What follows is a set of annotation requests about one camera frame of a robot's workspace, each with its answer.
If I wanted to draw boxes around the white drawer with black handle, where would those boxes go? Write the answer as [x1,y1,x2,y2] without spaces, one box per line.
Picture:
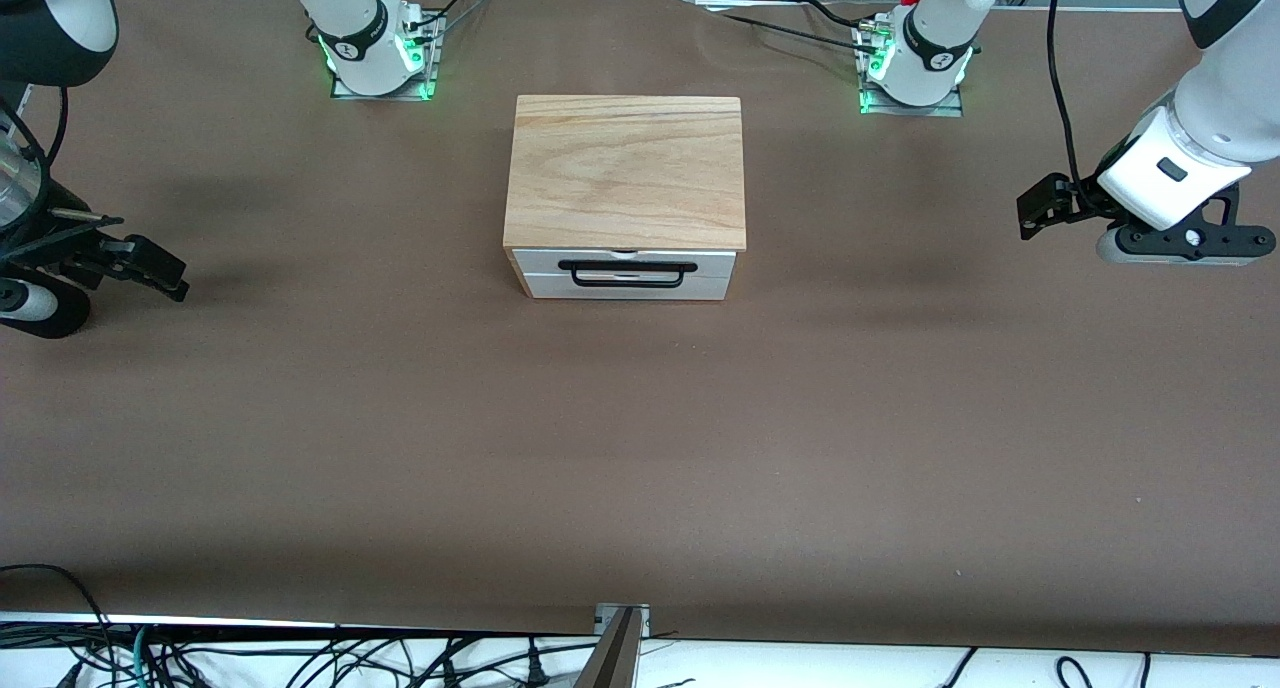
[512,249,739,289]

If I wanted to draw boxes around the white plain drawer front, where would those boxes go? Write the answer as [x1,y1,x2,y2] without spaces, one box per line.
[515,272,737,301]

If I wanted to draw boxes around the light wooden drawer cabinet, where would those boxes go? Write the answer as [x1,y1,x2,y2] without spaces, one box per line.
[502,95,748,253]

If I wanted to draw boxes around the brown paper table cover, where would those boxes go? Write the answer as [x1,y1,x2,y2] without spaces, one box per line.
[0,0,1280,659]

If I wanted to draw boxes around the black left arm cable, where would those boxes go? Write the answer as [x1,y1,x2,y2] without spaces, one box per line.
[1046,0,1089,187]

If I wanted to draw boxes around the black looping floor cable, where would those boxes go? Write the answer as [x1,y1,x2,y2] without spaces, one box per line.
[0,564,113,669]

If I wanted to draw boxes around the black cable on table cover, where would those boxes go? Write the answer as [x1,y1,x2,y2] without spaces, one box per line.
[712,0,883,47]

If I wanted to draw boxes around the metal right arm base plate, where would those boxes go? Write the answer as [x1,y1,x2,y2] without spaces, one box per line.
[330,10,443,101]

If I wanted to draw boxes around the grey metal bracket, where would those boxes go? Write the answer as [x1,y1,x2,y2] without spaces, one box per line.
[595,603,651,637]

